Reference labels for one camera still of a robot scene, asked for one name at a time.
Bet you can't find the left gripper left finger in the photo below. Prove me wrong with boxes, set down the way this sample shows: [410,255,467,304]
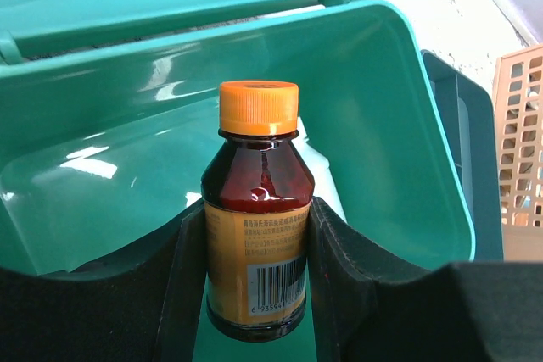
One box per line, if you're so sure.
[1,202,206,361]

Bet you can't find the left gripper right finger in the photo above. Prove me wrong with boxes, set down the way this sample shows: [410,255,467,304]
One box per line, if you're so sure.
[308,198,542,361]

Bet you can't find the small white grey-cap bottle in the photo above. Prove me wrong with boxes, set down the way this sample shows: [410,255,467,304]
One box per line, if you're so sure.
[293,117,347,221]

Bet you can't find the brown bottle orange cap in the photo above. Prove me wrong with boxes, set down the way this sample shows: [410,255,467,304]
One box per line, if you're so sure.
[201,80,315,343]

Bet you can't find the teal medicine kit box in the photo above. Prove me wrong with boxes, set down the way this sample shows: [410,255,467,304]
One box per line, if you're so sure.
[1,0,475,361]

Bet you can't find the dark blue divided tray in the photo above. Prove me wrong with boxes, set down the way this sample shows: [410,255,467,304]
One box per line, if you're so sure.
[421,50,504,261]

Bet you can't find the peach file organizer rack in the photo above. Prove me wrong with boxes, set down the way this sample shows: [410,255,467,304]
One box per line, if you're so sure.
[493,44,542,262]

